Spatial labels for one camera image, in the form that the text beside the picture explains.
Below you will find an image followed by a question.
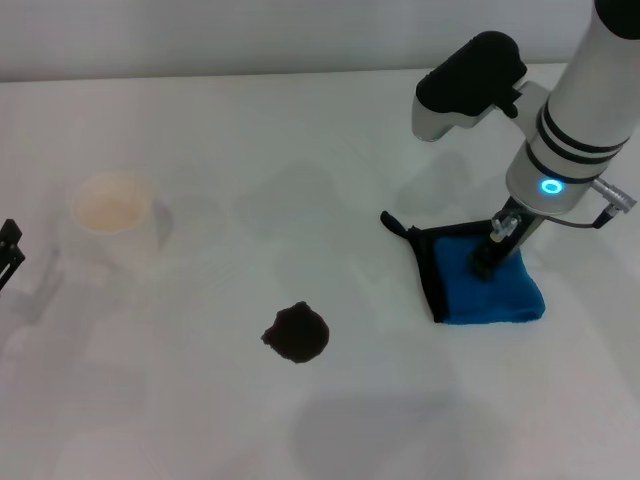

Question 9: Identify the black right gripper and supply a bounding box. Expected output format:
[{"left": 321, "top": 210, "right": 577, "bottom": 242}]
[{"left": 468, "top": 196, "right": 545, "bottom": 282}]

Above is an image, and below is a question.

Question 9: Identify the blue rag with black trim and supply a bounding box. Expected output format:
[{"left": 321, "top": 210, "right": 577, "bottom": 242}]
[{"left": 380, "top": 209, "right": 547, "bottom": 326}]

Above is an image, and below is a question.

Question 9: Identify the white paper cup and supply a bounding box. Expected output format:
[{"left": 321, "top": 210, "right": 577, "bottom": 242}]
[{"left": 68, "top": 170, "right": 157, "bottom": 274}]

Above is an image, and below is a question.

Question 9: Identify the black water stain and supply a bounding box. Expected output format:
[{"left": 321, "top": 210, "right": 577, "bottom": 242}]
[{"left": 260, "top": 300, "right": 332, "bottom": 366}]

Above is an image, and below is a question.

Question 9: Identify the grey cable with metal plug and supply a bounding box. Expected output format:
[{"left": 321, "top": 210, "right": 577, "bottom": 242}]
[{"left": 547, "top": 177, "right": 625, "bottom": 230}]

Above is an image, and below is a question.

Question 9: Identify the right wrist camera housing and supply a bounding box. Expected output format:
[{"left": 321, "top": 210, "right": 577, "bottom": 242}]
[{"left": 410, "top": 30, "right": 529, "bottom": 143}]

